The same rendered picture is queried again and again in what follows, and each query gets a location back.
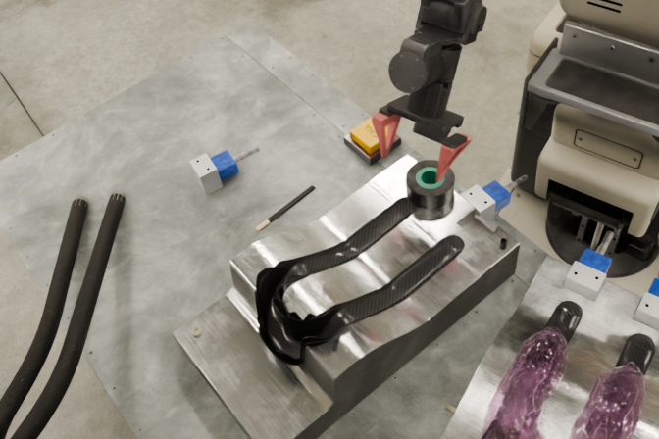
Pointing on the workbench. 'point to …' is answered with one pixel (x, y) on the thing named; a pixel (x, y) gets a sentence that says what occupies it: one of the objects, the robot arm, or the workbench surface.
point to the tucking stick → (284, 208)
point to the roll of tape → (423, 195)
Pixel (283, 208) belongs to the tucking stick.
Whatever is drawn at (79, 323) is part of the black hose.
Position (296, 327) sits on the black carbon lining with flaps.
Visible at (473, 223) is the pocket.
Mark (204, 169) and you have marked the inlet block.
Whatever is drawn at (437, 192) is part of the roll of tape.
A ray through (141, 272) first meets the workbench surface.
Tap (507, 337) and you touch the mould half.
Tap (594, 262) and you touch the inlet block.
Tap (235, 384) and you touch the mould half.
